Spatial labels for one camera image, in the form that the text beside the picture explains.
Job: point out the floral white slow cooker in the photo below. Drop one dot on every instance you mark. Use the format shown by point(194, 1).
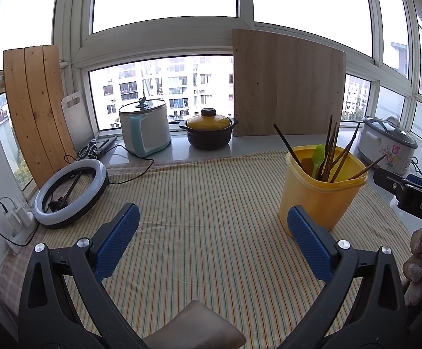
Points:
point(378, 141)

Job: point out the black pot yellow lid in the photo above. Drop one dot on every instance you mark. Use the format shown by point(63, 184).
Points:
point(209, 136)

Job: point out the bunch of brown chopsticks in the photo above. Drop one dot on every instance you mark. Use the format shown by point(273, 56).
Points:
point(332, 149)

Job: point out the green plastic spoon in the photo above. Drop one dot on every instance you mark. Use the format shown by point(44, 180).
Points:
point(319, 154)

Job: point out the light wooden board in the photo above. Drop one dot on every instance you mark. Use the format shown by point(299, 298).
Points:
point(287, 80)

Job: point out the dark long tool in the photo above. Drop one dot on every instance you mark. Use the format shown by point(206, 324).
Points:
point(107, 143)

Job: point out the white power strip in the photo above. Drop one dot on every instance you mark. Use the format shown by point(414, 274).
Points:
point(18, 225)

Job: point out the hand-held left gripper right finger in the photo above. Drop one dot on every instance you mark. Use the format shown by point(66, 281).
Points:
point(311, 241)

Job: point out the striped table cloth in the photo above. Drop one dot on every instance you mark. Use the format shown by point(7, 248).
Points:
point(203, 218)

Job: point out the apartment buildings outside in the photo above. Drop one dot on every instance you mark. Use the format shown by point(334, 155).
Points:
point(181, 80)

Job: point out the orange pine plank board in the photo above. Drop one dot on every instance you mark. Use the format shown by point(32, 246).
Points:
point(32, 109)

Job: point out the tan curved object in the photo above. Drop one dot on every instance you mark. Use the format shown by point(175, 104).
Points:
point(196, 327)

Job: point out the white cutting board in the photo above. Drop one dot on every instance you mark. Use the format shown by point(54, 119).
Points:
point(78, 123)

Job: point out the yellow plastic container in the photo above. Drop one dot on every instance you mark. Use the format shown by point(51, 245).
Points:
point(312, 203)

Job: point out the white teal rice cooker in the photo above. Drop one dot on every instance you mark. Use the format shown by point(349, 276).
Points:
point(152, 131)

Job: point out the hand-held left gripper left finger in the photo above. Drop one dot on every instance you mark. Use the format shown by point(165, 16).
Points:
point(118, 240)

